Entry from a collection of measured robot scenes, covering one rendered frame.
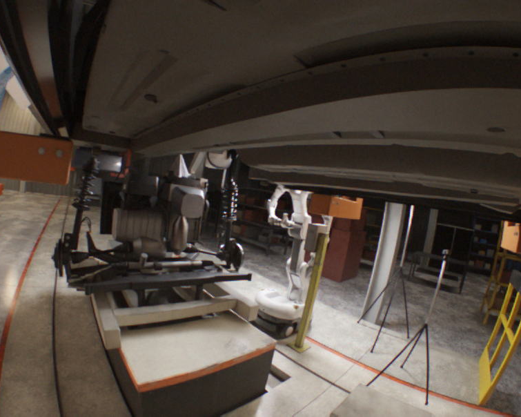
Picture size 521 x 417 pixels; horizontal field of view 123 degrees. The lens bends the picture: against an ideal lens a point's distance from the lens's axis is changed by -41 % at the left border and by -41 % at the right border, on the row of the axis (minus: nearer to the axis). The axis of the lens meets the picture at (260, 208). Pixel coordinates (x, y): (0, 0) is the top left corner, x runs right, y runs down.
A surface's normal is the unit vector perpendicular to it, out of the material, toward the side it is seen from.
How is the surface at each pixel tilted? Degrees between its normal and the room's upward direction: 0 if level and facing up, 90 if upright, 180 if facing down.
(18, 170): 90
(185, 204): 90
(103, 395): 0
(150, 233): 90
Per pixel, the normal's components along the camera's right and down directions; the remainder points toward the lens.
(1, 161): 0.68, 0.14
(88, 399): 0.15, -0.99
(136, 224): 0.48, 0.11
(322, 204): -0.72, -0.08
